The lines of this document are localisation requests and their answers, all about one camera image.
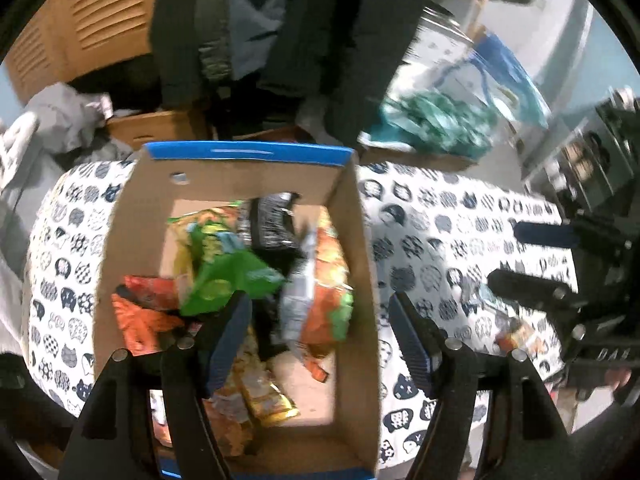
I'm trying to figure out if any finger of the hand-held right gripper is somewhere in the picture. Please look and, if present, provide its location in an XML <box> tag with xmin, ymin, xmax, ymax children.
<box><xmin>487</xmin><ymin>268</ymin><xmax>589</xmax><ymax>343</ymax></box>
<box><xmin>514</xmin><ymin>220</ymin><xmax>632</xmax><ymax>262</ymax></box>

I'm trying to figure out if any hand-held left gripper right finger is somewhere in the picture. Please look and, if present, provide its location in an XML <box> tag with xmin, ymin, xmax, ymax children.
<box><xmin>387</xmin><ymin>291</ymin><xmax>576</xmax><ymax>480</ymax></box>

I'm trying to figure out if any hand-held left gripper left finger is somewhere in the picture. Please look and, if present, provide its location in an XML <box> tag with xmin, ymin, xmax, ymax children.
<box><xmin>57</xmin><ymin>290</ymin><xmax>254</xmax><ymax>480</ymax></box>

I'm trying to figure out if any small orange snack packet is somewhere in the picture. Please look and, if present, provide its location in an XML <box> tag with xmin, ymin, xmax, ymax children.
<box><xmin>492</xmin><ymin>317</ymin><xmax>547</xmax><ymax>357</ymax></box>

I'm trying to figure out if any black snack packet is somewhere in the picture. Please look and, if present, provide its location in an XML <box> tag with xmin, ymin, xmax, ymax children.
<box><xmin>237</xmin><ymin>192</ymin><xmax>302</xmax><ymax>252</ymax></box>

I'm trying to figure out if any blue cardboard box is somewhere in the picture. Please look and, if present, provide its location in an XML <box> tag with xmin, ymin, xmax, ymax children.
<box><xmin>91</xmin><ymin>141</ymin><xmax>384</xmax><ymax>480</ymax></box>

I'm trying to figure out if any person's right hand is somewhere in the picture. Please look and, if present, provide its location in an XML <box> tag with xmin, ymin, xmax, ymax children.
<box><xmin>607</xmin><ymin>365</ymin><xmax>634</xmax><ymax>394</ymax></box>

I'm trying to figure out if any shoe rack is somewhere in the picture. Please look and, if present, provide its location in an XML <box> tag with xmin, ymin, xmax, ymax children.
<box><xmin>520</xmin><ymin>110</ymin><xmax>617</xmax><ymax>212</ymax></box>

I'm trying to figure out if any red snack packet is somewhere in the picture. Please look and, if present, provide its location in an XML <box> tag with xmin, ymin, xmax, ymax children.
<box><xmin>111</xmin><ymin>274</ymin><xmax>194</xmax><ymax>357</ymax></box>

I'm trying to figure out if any silver orange snack packet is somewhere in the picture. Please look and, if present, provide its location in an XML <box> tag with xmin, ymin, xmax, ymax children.
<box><xmin>277</xmin><ymin>207</ymin><xmax>356</xmax><ymax>357</ymax></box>

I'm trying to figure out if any cat print tablecloth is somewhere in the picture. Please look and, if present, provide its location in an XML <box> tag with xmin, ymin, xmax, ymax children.
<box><xmin>22</xmin><ymin>159</ymin><xmax>581</xmax><ymax>467</ymax></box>

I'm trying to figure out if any green yellow printed snack packet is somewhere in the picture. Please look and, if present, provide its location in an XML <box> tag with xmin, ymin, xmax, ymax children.
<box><xmin>167</xmin><ymin>204</ymin><xmax>252</xmax><ymax>272</ymax></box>

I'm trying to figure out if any teal plastic bag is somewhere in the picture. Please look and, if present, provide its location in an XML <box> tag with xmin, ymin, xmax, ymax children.
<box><xmin>379</xmin><ymin>91</ymin><xmax>502</xmax><ymax>159</ymax></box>

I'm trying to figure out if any clear plastic bag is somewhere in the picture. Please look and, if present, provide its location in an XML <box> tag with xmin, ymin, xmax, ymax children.
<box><xmin>440</xmin><ymin>34</ymin><xmax>552</xmax><ymax>130</ymax></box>

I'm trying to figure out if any small brown cardboard box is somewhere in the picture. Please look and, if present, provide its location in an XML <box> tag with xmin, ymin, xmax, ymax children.
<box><xmin>107</xmin><ymin>109</ymin><xmax>212</xmax><ymax>152</ymax></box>

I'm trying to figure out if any dark hanging jacket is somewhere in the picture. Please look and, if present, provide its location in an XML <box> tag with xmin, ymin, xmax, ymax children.
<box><xmin>257</xmin><ymin>0</ymin><xmax>437</xmax><ymax>145</ymax></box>

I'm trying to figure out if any grey cloth pile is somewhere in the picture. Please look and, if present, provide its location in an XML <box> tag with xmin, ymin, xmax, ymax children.
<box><xmin>0</xmin><ymin>82</ymin><xmax>135</xmax><ymax>281</ymax></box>

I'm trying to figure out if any dark green hanging coat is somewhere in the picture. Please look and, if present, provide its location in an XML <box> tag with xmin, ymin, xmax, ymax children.
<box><xmin>149</xmin><ymin>0</ymin><xmax>237</xmax><ymax>112</ymax></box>

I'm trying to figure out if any blue grey hanging garment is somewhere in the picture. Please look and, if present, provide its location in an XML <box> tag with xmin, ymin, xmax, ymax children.
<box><xmin>224</xmin><ymin>0</ymin><xmax>292</xmax><ymax>82</ymax></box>

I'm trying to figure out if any wooden louvered cabinet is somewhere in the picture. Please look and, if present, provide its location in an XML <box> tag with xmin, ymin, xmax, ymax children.
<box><xmin>2</xmin><ymin>0</ymin><xmax>164</xmax><ymax>104</ymax></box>

